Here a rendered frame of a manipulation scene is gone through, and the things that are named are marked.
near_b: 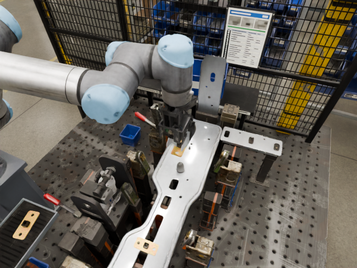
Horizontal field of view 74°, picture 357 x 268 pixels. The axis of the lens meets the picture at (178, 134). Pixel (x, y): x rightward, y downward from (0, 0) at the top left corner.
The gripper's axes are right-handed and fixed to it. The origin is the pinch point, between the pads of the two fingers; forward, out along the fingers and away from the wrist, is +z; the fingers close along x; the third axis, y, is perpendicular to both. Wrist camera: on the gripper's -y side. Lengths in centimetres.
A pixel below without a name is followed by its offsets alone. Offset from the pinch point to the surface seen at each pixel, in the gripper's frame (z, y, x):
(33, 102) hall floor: 128, -91, -230
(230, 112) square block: 24, -46, 9
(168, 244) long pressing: 28.9, 22.3, 4.0
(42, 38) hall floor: 128, -224, -342
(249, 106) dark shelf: 27, -58, 16
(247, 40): 0, -76, 7
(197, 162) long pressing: 29.2, -14.5, 2.3
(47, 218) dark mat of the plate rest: 12.5, 33.7, -31.0
